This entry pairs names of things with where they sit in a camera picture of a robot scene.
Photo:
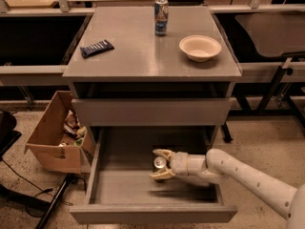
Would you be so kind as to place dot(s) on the blue silver tall can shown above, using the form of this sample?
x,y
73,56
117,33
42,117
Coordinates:
x,y
161,14

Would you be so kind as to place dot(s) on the open grey middle drawer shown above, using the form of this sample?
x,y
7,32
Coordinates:
x,y
120,189

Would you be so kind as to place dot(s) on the white paper bowl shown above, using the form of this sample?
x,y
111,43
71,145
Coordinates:
x,y
200,48

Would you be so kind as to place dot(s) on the green soda can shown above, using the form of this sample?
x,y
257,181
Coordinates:
x,y
159,163

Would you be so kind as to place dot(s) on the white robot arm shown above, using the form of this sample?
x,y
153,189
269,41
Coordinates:
x,y
216,165

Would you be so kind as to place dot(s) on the cardboard box with trash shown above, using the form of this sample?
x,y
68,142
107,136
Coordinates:
x,y
53,147

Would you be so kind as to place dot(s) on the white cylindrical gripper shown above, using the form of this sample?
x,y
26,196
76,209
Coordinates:
x,y
179,163

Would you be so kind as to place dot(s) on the grey drawer cabinet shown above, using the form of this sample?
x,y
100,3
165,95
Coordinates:
x,y
143,65

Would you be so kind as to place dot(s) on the black stand with cable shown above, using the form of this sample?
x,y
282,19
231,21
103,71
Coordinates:
x,y
21,172

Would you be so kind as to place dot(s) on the closed grey top drawer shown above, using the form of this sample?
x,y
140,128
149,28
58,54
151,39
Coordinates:
x,y
152,112

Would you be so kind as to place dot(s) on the dark blue snack bar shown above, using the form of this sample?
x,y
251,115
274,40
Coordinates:
x,y
96,48

